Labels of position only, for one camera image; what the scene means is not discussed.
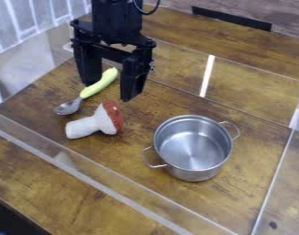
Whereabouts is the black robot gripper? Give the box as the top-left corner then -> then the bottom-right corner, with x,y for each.
70,0 -> 158,102

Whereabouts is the white red plush mushroom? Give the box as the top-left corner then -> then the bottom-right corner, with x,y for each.
66,100 -> 125,139

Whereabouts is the clear acrylic triangle stand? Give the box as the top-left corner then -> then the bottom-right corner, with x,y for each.
63,42 -> 74,53

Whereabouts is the black cable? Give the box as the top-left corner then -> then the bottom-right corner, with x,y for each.
133,0 -> 162,16

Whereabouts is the spoon with green handle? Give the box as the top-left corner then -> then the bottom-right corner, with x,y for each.
53,67 -> 119,116

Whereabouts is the black wall slot strip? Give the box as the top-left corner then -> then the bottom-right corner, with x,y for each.
191,6 -> 273,31

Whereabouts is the silver pot with handles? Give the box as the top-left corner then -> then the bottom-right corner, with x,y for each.
142,115 -> 241,182

